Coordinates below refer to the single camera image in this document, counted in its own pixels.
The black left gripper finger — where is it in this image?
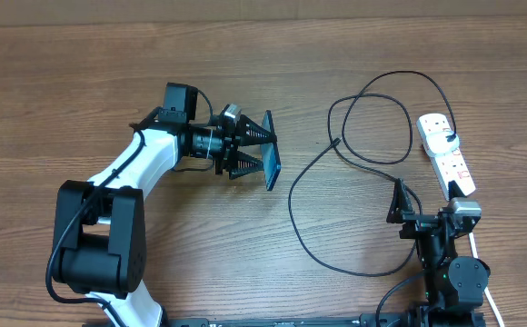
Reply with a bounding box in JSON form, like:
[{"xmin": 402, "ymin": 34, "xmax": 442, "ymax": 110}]
[
  {"xmin": 237, "ymin": 114, "xmax": 277, "ymax": 146},
  {"xmin": 227, "ymin": 152, "xmax": 264, "ymax": 180}
]

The white power strip cord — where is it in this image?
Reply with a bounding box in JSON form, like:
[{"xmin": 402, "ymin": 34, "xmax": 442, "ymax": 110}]
[{"xmin": 467, "ymin": 232, "xmax": 506, "ymax": 327}]

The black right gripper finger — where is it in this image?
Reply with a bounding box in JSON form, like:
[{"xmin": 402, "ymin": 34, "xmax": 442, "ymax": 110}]
[
  {"xmin": 447, "ymin": 181, "xmax": 465, "ymax": 199},
  {"xmin": 386, "ymin": 179, "xmax": 414, "ymax": 223}
]

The white power strip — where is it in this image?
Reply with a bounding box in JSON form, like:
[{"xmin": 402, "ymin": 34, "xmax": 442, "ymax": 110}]
[{"xmin": 417, "ymin": 114, "xmax": 476, "ymax": 200}]

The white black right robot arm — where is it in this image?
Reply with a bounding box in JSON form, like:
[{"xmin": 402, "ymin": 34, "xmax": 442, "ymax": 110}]
[{"xmin": 374, "ymin": 179, "xmax": 491, "ymax": 327}]

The white charger adapter plug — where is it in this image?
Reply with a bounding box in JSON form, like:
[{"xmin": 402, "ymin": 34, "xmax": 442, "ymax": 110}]
[{"xmin": 424, "ymin": 131, "xmax": 460, "ymax": 157}]

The black smartphone lit screen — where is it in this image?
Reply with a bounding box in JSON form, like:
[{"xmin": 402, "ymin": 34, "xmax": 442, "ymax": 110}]
[{"xmin": 260, "ymin": 111, "xmax": 282, "ymax": 191}]

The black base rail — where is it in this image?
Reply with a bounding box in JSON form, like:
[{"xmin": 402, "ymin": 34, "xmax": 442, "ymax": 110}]
[{"xmin": 168, "ymin": 312, "xmax": 486, "ymax": 327}]

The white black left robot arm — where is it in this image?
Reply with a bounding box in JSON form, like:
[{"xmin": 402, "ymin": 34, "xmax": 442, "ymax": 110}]
[{"xmin": 45, "ymin": 83, "xmax": 281, "ymax": 326}]

